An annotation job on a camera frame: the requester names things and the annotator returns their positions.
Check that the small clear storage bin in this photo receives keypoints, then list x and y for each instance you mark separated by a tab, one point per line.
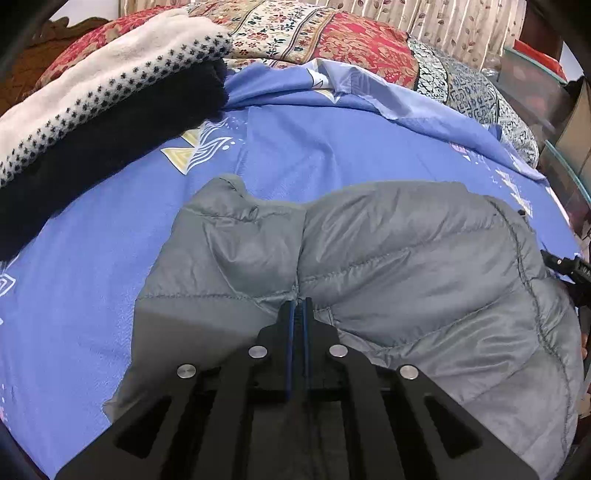
531	92

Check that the black and white knit sweater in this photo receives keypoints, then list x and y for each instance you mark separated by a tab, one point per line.
83	101

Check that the carved wooden headboard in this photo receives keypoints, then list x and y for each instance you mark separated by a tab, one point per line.
41	50

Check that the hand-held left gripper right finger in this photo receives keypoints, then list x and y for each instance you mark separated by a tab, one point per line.
355	397

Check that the grey puffer jacket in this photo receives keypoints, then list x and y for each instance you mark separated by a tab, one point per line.
415	258

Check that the blue printed bedsheet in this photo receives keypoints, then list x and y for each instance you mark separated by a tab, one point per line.
286	138

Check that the red floral patchwork quilt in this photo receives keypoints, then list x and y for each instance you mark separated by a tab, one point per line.
323	37

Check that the beige leaf-print curtain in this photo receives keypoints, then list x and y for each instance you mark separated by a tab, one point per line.
461	23

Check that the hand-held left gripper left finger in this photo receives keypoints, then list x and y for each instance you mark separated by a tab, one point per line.
240	397

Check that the red folded cloth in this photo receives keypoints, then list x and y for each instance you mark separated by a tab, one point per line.
538	55

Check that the teal patterned pillow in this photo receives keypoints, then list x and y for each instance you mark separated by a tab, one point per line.
475	92

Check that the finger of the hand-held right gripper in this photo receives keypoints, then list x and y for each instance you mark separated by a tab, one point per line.
565	265

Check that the large teal-lid storage bin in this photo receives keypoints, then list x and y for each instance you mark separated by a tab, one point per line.
568	184

